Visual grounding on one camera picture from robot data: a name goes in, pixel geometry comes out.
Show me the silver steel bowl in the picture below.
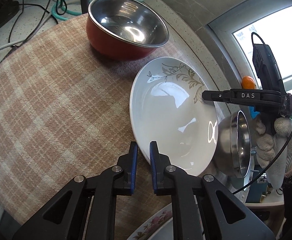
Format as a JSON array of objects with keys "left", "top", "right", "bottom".
[{"left": 213, "top": 111, "right": 251, "bottom": 178}]

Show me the white plate leaf pattern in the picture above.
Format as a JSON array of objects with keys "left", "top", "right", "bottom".
[{"left": 129, "top": 57, "right": 218, "bottom": 176}]

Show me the pink plaid cloth mat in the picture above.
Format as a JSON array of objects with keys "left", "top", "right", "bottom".
[{"left": 0, "top": 12, "right": 227, "bottom": 240}]

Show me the red steel bowl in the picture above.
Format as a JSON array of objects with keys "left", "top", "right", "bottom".
[{"left": 86, "top": 0, "right": 169, "bottom": 61}]

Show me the right gloved hand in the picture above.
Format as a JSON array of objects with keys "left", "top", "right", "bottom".
[{"left": 253, "top": 115, "right": 292, "bottom": 190}]

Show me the grey cable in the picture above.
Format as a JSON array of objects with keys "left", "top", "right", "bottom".
[{"left": 0, "top": 39, "right": 24, "bottom": 62}]

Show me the orange tangerine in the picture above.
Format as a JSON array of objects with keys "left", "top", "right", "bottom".
[{"left": 241, "top": 76, "right": 256, "bottom": 89}]

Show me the pink floral plate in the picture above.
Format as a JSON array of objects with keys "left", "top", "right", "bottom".
[{"left": 127, "top": 203, "right": 173, "bottom": 239}]

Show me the window frame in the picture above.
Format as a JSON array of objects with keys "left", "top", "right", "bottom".
[{"left": 209, "top": 0, "right": 292, "bottom": 94}]

